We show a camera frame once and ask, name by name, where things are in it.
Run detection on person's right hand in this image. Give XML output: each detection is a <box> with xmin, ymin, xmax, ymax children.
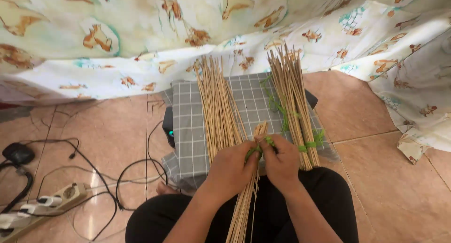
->
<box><xmin>258</xmin><ymin>133</ymin><xmax>302</xmax><ymax>196</ymax></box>

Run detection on grey checked cloth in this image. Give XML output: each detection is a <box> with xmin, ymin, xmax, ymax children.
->
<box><xmin>161</xmin><ymin>72</ymin><xmax>341</xmax><ymax>191</ymax></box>

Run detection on person's black trousers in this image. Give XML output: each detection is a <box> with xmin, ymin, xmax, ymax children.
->
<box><xmin>125</xmin><ymin>166</ymin><xmax>360</xmax><ymax>243</ymax></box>

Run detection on person's bare foot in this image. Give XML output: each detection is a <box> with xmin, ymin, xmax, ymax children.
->
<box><xmin>156</xmin><ymin>181</ymin><xmax>181</xmax><ymax>196</ymax></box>

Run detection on loose green plastic strings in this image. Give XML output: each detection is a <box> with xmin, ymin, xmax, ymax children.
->
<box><xmin>260</xmin><ymin>75</ymin><xmax>301</xmax><ymax>133</ymax></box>

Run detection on green plastic tying string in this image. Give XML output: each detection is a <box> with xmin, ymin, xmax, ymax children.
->
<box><xmin>245</xmin><ymin>136</ymin><xmax>277</xmax><ymax>163</ymax></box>

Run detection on bamboo stick bundle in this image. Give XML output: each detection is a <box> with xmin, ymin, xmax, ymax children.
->
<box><xmin>225</xmin><ymin>121</ymin><xmax>269</xmax><ymax>243</ymax></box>

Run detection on black box under cloth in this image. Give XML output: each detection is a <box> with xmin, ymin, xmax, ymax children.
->
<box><xmin>162</xmin><ymin>89</ymin><xmax>319</xmax><ymax>148</ymax></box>

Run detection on loose pile of bamboo sticks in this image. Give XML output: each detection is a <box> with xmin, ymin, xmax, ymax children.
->
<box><xmin>193</xmin><ymin>55</ymin><xmax>249</xmax><ymax>165</ymax></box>

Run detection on person's left hand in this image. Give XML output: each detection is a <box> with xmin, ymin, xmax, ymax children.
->
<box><xmin>202</xmin><ymin>140</ymin><xmax>263</xmax><ymax>202</ymax></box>

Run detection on tied bundle of bamboo sticks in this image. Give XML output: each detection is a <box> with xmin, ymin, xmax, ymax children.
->
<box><xmin>266</xmin><ymin>43</ymin><xmax>321</xmax><ymax>172</ymax></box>

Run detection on white plug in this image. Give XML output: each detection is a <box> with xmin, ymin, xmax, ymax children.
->
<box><xmin>36</xmin><ymin>195</ymin><xmax>63</xmax><ymax>207</ymax></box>
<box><xmin>19</xmin><ymin>203</ymin><xmax>43</xmax><ymax>216</ymax></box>
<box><xmin>0</xmin><ymin>213</ymin><xmax>33</xmax><ymax>230</ymax></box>

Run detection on black power adapter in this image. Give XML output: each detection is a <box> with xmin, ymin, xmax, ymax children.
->
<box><xmin>2</xmin><ymin>142</ymin><xmax>36</xmax><ymax>166</ymax></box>

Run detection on green string knotted round bundle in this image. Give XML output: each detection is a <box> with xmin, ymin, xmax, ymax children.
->
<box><xmin>298</xmin><ymin>129</ymin><xmax>326</xmax><ymax>153</ymax></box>

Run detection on beige power strip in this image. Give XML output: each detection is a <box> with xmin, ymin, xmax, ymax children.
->
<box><xmin>0</xmin><ymin>182</ymin><xmax>88</xmax><ymax>243</ymax></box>

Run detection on thin black cable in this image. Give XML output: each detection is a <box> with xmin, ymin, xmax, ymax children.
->
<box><xmin>115</xmin><ymin>120</ymin><xmax>169</xmax><ymax>212</ymax></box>
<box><xmin>19</xmin><ymin>138</ymin><xmax>124</xmax><ymax>242</ymax></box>

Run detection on thick black cable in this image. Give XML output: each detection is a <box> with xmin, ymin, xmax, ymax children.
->
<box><xmin>0</xmin><ymin>161</ymin><xmax>34</xmax><ymax>214</ymax></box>

